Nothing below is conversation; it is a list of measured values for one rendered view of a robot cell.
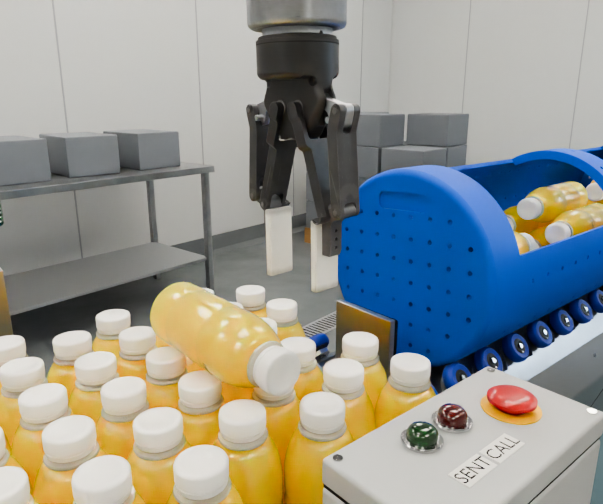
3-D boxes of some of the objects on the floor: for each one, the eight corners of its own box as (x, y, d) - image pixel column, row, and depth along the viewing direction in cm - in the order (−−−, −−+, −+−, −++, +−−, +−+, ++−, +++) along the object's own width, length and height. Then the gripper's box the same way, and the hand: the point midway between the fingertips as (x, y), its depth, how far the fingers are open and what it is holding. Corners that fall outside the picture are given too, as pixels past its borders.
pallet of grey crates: (460, 246, 501) (471, 113, 469) (417, 266, 443) (426, 116, 410) (353, 227, 576) (356, 111, 543) (304, 242, 517) (304, 113, 485)
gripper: (409, 25, 44) (399, 295, 51) (265, 44, 58) (272, 254, 65) (343, 18, 39) (342, 317, 46) (204, 41, 53) (218, 267, 60)
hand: (300, 252), depth 54 cm, fingers open, 6 cm apart
